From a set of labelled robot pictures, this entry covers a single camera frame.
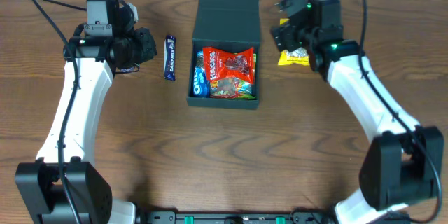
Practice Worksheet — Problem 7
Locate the small blue Eclipse mint pack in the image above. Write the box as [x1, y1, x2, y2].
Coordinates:
[115, 64, 140, 75]

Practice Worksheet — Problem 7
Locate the red candy bag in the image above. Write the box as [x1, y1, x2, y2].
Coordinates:
[202, 47, 255, 84]

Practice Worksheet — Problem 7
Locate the yellow candy bag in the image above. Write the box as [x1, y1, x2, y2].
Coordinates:
[277, 17, 311, 67]

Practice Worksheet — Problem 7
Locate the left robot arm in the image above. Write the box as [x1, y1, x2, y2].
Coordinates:
[15, 0, 157, 224]

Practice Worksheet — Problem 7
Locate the green Haribo gummy bag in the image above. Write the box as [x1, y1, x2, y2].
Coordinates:
[209, 54, 256, 100]

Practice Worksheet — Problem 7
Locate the dark blue Dairy Milk bar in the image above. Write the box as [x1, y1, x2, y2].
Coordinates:
[164, 35, 176, 81]

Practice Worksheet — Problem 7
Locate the dark green open gift box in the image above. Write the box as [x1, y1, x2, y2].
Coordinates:
[186, 0, 261, 110]

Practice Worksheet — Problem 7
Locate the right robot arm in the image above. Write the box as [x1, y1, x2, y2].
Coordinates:
[271, 0, 444, 223]

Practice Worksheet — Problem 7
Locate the blue Oreo cookie pack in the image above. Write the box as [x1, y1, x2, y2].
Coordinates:
[192, 50, 210, 97]

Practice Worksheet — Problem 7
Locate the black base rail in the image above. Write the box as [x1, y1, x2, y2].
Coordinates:
[134, 211, 337, 224]

